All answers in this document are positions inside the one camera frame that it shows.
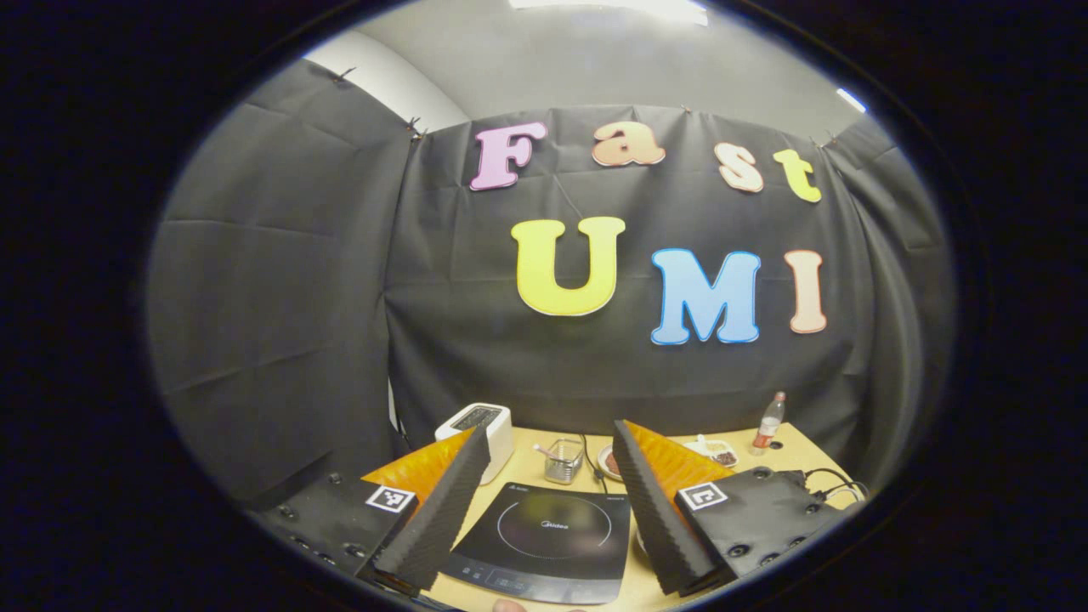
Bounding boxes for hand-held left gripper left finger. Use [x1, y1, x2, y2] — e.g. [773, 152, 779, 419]
[246, 425, 492, 596]

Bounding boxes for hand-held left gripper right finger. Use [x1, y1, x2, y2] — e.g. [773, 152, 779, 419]
[612, 419, 851, 596]

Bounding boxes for black induction cooktop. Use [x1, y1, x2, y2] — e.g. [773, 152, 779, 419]
[442, 483, 632, 606]

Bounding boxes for white divided dish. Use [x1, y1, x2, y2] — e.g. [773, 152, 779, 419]
[680, 433, 739, 468]

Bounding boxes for white toaster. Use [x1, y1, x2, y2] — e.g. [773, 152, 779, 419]
[434, 402, 515, 485]

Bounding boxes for clear plastic water bottle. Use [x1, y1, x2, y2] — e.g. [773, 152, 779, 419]
[750, 391, 787, 457]

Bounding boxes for ceiling light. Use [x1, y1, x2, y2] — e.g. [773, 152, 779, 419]
[510, 0, 711, 26]

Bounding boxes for black power cord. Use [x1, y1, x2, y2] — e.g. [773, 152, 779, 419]
[581, 433, 609, 496]

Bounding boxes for small wire basket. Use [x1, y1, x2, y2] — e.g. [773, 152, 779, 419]
[534, 436, 586, 485]

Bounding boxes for black cable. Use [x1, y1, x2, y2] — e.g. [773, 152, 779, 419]
[803, 467, 870, 504]

